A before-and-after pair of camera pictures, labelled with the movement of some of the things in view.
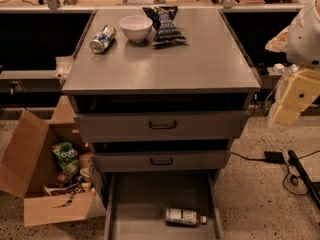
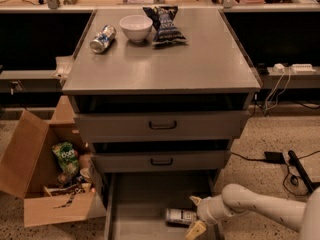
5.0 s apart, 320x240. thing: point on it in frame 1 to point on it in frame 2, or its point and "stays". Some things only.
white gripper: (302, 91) to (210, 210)
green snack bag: (67, 156) stays
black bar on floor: (312, 190) stays
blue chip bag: (163, 19) stays
